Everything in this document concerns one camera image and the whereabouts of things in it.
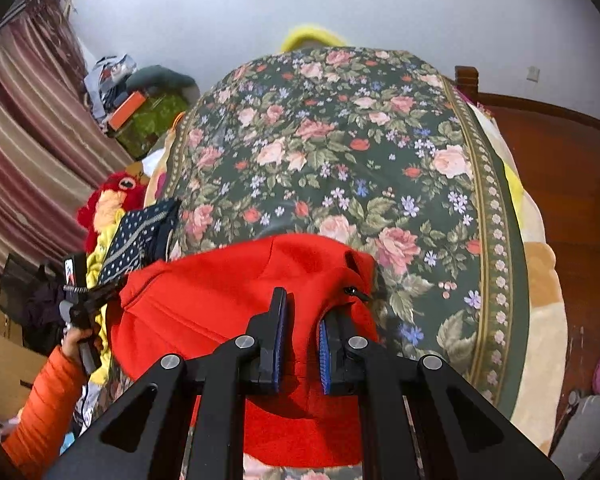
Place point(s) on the navy patterned garment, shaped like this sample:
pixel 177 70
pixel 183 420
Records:
pixel 135 240

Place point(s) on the person's left forearm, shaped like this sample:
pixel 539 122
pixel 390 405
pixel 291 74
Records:
pixel 40 410

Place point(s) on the grey container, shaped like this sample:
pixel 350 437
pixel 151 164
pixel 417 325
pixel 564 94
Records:
pixel 595 430

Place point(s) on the plastic bag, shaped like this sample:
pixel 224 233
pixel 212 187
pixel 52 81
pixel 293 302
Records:
pixel 110 72

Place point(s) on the white wall switch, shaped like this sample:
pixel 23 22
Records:
pixel 533 73

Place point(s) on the cardboard box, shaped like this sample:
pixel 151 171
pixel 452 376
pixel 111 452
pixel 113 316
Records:
pixel 5 360

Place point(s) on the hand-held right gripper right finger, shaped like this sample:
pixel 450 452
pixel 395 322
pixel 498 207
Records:
pixel 324 355

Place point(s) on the black screen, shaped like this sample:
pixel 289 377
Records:
pixel 15 285

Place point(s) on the wooden headboard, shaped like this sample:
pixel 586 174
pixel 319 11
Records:
pixel 555 160

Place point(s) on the orange box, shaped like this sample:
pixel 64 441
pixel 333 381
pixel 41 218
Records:
pixel 125 110

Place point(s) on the striped maroon curtain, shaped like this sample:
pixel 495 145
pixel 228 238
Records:
pixel 30 135

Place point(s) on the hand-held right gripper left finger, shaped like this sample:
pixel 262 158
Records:
pixel 280 355

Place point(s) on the red garment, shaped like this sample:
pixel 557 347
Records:
pixel 205 290

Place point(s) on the dark purple cloth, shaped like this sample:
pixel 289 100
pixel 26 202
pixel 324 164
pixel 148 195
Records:
pixel 45 320

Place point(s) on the person's left hand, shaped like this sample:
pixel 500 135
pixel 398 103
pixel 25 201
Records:
pixel 72 342

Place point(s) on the green floral bedspread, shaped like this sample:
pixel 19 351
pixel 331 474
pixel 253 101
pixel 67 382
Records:
pixel 355 160

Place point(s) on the yellow pillow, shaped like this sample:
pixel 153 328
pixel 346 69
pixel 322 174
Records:
pixel 305 35

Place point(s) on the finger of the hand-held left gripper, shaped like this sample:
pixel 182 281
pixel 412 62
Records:
pixel 107 294

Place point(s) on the yellow fleece garment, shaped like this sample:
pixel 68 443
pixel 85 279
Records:
pixel 102 255

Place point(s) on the red plush toy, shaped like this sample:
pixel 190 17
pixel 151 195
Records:
pixel 125 187

